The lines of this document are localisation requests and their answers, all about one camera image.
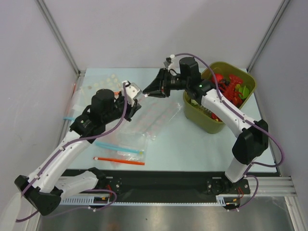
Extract bag with blue zipper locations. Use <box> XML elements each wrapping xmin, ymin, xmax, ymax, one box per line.
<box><xmin>94</xmin><ymin>131</ymin><xmax>148</xmax><ymax>155</ymax></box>

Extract far left blue-zipper bag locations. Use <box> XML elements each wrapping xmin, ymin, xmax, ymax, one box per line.
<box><xmin>63</xmin><ymin>85</ymin><xmax>94</xmax><ymax>121</ymax></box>

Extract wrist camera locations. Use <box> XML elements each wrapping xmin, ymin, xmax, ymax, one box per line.
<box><xmin>164</xmin><ymin>54</ymin><xmax>178</xmax><ymax>76</ymax></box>
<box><xmin>121</xmin><ymin>80</ymin><xmax>142</xmax><ymax>106</ymax></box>

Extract bag with orange zipper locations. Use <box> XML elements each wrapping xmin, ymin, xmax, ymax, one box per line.
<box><xmin>93</xmin><ymin>146</ymin><xmax>147</xmax><ymax>166</ymax></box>

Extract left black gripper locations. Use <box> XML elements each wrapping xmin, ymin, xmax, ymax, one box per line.
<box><xmin>103</xmin><ymin>91</ymin><xmax>141</xmax><ymax>125</ymax></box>

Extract red toy lobster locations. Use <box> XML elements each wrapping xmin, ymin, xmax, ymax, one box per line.
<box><xmin>222</xmin><ymin>75</ymin><xmax>243</xmax><ymax>107</ymax></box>

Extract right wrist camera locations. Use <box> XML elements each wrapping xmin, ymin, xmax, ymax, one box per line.
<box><xmin>164</xmin><ymin>54</ymin><xmax>178</xmax><ymax>76</ymax></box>

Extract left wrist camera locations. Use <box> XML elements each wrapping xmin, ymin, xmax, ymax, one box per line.
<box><xmin>121</xmin><ymin>80</ymin><xmax>142</xmax><ymax>106</ymax></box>

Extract green toy star fruit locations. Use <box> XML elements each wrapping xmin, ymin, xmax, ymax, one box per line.
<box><xmin>238</xmin><ymin>86</ymin><xmax>250</xmax><ymax>100</ymax></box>

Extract olive green plastic bin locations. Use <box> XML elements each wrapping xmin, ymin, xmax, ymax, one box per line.
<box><xmin>183</xmin><ymin>62</ymin><xmax>257</xmax><ymax>134</ymax></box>

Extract clear red-zipper bag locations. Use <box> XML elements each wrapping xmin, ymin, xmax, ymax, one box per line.
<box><xmin>122</xmin><ymin>95</ymin><xmax>182</xmax><ymax>140</ymax></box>

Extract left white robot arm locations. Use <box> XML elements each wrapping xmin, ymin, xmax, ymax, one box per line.
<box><xmin>14</xmin><ymin>85</ymin><xmax>141</xmax><ymax>216</ymax></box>

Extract aluminium frame rail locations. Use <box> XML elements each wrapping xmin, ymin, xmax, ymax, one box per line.
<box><xmin>256</xmin><ymin>177</ymin><xmax>297</xmax><ymax>197</ymax></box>

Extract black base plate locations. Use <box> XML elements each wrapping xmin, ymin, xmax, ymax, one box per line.
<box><xmin>48</xmin><ymin>169</ymin><xmax>251</xmax><ymax>203</ymax></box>

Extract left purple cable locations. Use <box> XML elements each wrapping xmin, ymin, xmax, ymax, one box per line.
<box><xmin>15</xmin><ymin>81</ymin><xmax>129</xmax><ymax>222</ymax></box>

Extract white cable duct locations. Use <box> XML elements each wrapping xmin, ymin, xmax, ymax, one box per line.
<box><xmin>60</xmin><ymin>195</ymin><xmax>94</xmax><ymax>205</ymax></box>

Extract bag with white pieces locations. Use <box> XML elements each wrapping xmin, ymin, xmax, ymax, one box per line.
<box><xmin>86</xmin><ymin>74</ymin><xmax>122</xmax><ymax>92</ymax></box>

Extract dark toy grape bunch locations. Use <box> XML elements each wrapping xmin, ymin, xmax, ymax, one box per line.
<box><xmin>218</xmin><ymin>78</ymin><xmax>230</xmax><ymax>91</ymax></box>

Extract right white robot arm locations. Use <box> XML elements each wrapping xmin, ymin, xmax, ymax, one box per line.
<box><xmin>143</xmin><ymin>53</ymin><xmax>269</xmax><ymax>193</ymax></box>

